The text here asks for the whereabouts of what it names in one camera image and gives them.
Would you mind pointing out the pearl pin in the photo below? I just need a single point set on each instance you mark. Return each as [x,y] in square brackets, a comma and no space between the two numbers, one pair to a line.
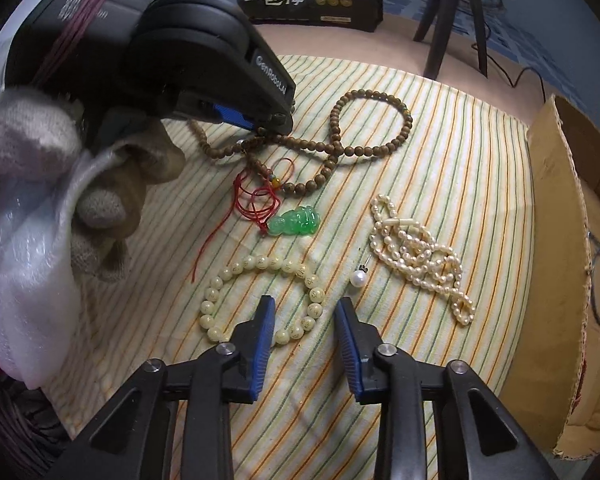
[358,280]

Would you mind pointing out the blue patterned blanket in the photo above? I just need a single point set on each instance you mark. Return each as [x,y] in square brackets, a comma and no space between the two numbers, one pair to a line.
[530,20]

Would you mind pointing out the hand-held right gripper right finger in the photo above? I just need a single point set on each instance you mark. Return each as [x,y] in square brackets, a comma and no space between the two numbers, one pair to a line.
[347,345]

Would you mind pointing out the dark wicker basket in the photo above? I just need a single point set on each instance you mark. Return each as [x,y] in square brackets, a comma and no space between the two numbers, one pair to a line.
[15,425]

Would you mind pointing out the black tripod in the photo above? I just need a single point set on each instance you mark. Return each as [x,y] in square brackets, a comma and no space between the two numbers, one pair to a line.
[437,45]

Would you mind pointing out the striped cloth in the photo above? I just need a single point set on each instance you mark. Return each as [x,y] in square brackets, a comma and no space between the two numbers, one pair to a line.
[455,160]

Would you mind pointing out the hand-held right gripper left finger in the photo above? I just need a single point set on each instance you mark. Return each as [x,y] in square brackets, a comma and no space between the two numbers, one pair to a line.
[262,340]

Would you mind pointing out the cardboard box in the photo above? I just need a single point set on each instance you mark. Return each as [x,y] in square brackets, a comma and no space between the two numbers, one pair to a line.
[550,260]

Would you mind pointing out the white plastic bag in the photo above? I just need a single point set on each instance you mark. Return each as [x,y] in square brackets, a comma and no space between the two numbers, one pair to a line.
[25,285]

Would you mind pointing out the tan bedsheet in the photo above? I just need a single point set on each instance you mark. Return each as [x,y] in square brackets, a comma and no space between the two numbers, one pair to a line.
[380,45]

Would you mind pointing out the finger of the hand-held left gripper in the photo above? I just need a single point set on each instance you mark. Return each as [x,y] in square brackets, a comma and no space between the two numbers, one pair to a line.
[230,112]
[277,124]

